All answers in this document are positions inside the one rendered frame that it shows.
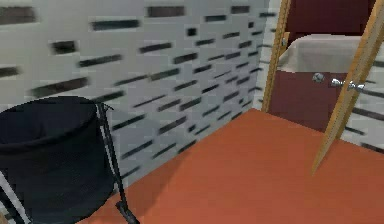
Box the black round bin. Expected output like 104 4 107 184
0 95 141 224

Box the white box-shaped furniture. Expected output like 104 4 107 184
277 34 364 75

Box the wooden door frame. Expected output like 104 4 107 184
261 0 292 114

